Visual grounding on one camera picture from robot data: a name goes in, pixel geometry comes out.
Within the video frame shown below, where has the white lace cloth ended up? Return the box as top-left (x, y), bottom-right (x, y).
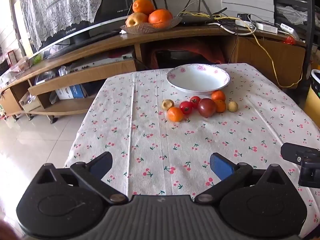
top-left (20, 0), bottom-right (130, 52)

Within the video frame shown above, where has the silver media player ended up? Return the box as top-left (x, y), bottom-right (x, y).
top-left (62, 52), bottom-right (137, 72)

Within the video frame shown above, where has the yellow cable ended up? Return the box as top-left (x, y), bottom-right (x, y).
top-left (172, 0), bottom-right (303, 88)

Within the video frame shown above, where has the glass fruit dish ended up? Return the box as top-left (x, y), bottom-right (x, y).
top-left (120, 16), bottom-right (183, 34)

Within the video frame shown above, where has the dark purple tomato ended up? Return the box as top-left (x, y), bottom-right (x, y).
top-left (198, 98), bottom-right (217, 118)

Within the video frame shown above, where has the clear plastic bag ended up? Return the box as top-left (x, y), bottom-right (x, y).
top-left (35, 66), bottom-right (73, 85)

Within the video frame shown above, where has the cherry print tablecloth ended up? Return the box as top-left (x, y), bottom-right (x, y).
top-left (64, 62), bottom-right (320, 238)

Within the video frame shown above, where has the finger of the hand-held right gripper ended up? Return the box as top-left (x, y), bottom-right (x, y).
top-left (298, 156), bottom-right (320, 188)
top-left (280, 142), bottom-right (320, 166)

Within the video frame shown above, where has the wooden television stand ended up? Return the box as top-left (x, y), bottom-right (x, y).
top-left (0, 25), bottom-right (307, 124)

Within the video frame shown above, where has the black shelf rack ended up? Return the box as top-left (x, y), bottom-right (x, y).
top-left (272, 0), bottom-right (320, 63)

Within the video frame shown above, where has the white floral bowl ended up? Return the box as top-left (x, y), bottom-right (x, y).
top-left (166, 64), bottom-right (231, 95)

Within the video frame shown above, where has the brownish yellow fruit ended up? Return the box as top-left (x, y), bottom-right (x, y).
top-left (161, 99), bottom-right (175, 111)

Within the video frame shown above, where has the red tomato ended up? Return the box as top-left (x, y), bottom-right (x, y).
top-left (189, 96), bottom-right (202, 108)
top-left (179, 101), bottom-right (193, 115)

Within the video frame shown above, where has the black curved television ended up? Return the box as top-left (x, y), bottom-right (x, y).
top-left (15, 0), bottom-right (134, 60)

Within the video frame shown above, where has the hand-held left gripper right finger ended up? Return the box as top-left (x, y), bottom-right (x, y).
top-left (194, 152), bottom-right (288, 204)

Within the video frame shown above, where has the yellow bin with black bag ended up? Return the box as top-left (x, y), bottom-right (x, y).
top-left (304, 69), bottom-right (320, 120)

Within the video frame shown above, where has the white cable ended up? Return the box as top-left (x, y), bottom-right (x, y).
top-left (207, 21), bottom-right (257, 35)

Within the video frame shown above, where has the large orange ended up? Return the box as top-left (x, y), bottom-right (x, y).
top-left (132, 0), bottom-right (155, 15)
top-left (148, 9), bottom-right (174, 28)

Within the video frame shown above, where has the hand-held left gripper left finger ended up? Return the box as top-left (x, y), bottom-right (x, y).
top-left (34, 151), bottom-right (129, 204)

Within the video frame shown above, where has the yellow apple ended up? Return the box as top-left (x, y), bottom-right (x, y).
top-left (125, 12), bottom-right (149, 27)

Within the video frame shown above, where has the white labelled device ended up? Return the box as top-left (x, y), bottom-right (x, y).
top-left (280, 23), bottom-right (300, 40)

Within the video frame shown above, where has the white power strip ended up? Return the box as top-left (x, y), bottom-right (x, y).
top-left (235, 19), bottom-right (278, 34)

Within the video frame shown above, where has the blue and white box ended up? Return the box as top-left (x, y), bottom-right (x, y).
top-left (55, 84), bottom-right (88, 100)

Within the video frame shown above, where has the red cloth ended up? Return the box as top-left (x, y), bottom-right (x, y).
top-left (150, 40), bottom-right (225, 69)

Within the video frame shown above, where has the small tangerine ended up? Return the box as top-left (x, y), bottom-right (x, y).
top-left (214, 99), bottom-right (227, 113)
top-left (211, 90), bottom-right (226, 102)
top-left (167, 107), bottom-right (185, 122)

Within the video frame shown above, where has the black router with antennas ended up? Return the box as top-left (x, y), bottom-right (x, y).
top-left (164, 0), bottom-right (228, 27)

